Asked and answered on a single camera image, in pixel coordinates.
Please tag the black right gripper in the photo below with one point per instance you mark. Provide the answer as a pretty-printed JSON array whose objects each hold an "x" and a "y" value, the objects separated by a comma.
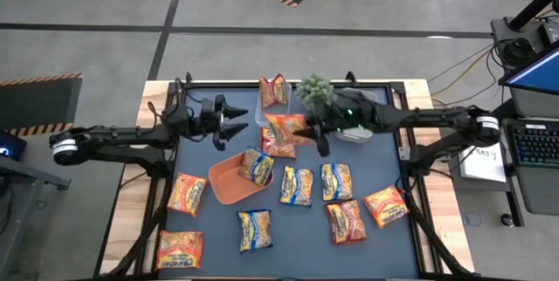
[{"x": 360, "y": 115}]

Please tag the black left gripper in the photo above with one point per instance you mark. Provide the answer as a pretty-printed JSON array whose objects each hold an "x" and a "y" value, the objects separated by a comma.
[{"x": 209, "y": 121}]

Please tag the orange Maruchan ramen packet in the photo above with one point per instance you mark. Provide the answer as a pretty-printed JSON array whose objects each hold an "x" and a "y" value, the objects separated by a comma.
[
  {"x": 386, "y": 207},
  {"x": 286, "y": 126},
  {"x": 180, "y": 250},
  {"x": 187, "y": 194}
]

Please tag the dark red Maruchan ramen packet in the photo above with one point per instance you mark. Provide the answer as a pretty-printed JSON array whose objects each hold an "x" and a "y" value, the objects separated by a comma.
[
  {"x": 273, "y": 91},
  {"x": 345, "y": 222},
  {"x": 277, "y": 150}
]

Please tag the blue Maruchan ramen packet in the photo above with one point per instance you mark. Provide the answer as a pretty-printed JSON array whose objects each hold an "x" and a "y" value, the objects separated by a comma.
[
  {"x": 336, "y": 182},
  {"x": 255, "y": 230},
  {"x": 297, "y": 186},
  {"x": 257, "y": 166}
]

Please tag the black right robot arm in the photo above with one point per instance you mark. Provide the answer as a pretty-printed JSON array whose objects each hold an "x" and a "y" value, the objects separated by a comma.
[{"x": 436, "y": 117}]

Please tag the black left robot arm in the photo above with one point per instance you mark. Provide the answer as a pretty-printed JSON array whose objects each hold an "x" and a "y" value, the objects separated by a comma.
[{"x": 122, "y": 135}]

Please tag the clear plastic bin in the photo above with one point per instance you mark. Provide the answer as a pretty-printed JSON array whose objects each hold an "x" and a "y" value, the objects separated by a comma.
[{"x": 261, "y": 117}]

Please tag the green succulent in pot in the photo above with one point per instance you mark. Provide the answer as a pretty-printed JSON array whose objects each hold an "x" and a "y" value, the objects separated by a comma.
[{"x": 314, "y": 89}]

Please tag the orange plastic bin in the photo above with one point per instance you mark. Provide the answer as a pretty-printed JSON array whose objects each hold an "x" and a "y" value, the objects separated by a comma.
[{"x": 227, "y": 185}]

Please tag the white paper sheet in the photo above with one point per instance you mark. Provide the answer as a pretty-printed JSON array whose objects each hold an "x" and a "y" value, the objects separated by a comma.
[{"x": 485, "y": 167}]

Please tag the black caster wheel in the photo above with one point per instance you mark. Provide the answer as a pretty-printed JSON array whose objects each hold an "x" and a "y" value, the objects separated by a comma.
[{"x": 507, "y": 220}]

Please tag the grey side desk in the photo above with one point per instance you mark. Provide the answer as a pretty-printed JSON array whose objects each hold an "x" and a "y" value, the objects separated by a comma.
[{"x": 26, "y": 174}]

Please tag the grey stand base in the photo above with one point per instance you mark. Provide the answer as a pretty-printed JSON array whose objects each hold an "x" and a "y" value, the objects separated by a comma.
[{"x": 506, "y": 32}]

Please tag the black device with blue light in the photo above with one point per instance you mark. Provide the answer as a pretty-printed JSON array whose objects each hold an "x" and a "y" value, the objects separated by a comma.
[{"x": 11, "y": 145}]

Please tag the black computer keyboard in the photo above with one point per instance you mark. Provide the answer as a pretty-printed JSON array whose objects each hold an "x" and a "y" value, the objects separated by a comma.
[{"x": 539, "y": 143}]

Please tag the monitor with blue screen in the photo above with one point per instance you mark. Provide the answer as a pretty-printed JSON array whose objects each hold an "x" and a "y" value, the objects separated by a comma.
[{"x": 537, "y": 73}]

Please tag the grey equipment cart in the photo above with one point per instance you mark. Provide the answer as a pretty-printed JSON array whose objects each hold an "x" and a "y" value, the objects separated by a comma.
[{"x": 541, "y": 189}]

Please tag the black stand pole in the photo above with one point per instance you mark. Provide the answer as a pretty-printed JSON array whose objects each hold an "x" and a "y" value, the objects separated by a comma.
[{"x": 535, "y": 6}]

